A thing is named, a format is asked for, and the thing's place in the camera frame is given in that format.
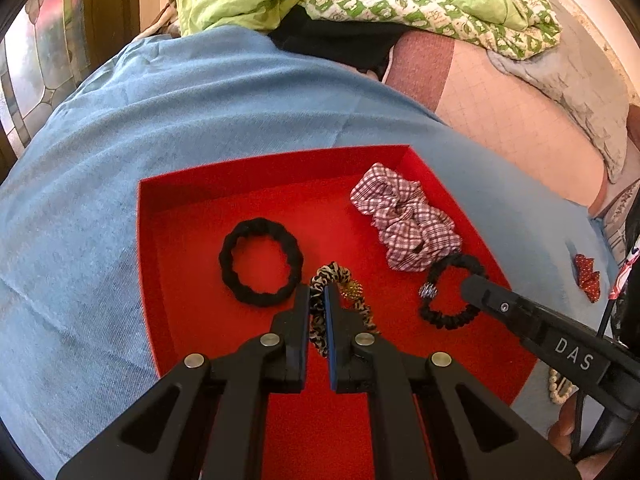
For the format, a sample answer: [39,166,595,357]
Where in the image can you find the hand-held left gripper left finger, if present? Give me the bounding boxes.
[56,284,312,480]

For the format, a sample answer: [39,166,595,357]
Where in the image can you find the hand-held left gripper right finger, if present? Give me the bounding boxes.
[324,285,582,480]

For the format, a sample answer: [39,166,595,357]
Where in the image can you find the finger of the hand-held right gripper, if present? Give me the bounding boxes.
[459,274,547,350]

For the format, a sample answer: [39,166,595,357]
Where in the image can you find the leopard print scrunchie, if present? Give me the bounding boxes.
[307,261,381,358]

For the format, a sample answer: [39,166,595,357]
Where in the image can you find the white pearl bracelet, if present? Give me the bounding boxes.
[547,367,576,403]

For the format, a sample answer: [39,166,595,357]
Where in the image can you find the black scrunchie with bead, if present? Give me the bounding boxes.
[419,252,488,333]

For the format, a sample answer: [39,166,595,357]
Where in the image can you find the red tray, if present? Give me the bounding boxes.
[137,145,538,408]

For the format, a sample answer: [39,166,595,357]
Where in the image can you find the person's right hand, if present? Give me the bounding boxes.
[548,402,578,445]

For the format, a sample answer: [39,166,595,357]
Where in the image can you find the red polka dot bow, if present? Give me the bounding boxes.
[573,253,602,303]

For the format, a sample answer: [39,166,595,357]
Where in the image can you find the red plaid scrunchie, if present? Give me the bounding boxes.
[349,162,463,273]

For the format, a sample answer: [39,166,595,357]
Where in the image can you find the pink bed sheet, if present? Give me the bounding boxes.
[385,30,608,216]

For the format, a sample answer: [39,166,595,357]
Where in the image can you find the grey pillow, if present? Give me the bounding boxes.
[487,0,631,183]

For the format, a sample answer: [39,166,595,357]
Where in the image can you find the blue cloth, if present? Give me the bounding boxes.
[0,25,621,480]

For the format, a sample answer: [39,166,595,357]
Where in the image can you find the black cloth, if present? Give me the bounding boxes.
[267,5,406,81]

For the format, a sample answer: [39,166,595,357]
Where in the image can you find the beige cloth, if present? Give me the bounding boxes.
[137,0,182,42]

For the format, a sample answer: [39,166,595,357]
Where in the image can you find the wooden stained glass door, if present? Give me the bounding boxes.
[0,0,146,181]

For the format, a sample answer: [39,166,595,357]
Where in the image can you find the black cable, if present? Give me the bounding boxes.
[570,300,618,461]

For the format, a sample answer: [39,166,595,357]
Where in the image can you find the striped strap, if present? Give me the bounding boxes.
[607,242,640,301]

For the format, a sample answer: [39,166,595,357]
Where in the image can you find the black braided hair tie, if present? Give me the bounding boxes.
[218,217,304,307]

